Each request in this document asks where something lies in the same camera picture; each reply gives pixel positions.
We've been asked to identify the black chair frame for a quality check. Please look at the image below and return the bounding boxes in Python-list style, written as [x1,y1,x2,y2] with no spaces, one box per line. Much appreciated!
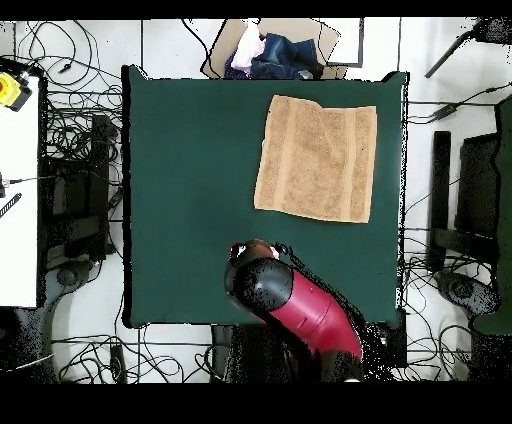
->
[427,129,501,273]
[39,113,123,261]

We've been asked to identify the black rectangular box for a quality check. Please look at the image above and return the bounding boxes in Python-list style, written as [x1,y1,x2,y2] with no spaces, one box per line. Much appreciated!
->
[385,309,408,369]

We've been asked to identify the pale pink garment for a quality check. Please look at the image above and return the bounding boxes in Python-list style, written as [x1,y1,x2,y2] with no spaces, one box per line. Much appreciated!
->
[230,19,267,75]

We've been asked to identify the dark green draped cloth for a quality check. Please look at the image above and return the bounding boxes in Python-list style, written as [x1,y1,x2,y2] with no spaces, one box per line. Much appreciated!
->
[473,95,512,335]

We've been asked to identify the black tripod stand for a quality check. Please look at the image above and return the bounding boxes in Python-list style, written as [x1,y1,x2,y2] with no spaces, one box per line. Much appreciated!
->
[424,16,512,79]

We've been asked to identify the dark green table cloth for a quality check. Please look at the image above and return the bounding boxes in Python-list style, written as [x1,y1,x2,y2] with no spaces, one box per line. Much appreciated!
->
[121,65,409,329]

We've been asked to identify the black power strip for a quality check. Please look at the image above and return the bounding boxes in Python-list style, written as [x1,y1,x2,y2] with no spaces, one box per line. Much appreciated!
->
[109,343,127,381]

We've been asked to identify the brown cardboard box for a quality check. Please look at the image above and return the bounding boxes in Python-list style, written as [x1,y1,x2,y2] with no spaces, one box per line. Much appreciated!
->
[200,17,349,80]

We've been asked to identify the tan terry towel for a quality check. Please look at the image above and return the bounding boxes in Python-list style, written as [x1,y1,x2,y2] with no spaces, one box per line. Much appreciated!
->
[253,94,378,224]

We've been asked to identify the yellow emergency stop button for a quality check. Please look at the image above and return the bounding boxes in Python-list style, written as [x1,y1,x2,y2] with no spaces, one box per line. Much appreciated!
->
[0,71,34,112]

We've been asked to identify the blue denim jeans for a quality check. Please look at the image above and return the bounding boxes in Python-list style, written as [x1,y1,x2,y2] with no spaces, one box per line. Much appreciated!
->
[223,32,325,80]

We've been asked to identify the white side table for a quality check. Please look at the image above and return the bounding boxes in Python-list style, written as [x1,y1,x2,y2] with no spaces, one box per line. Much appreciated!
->
[0,75,41,308]

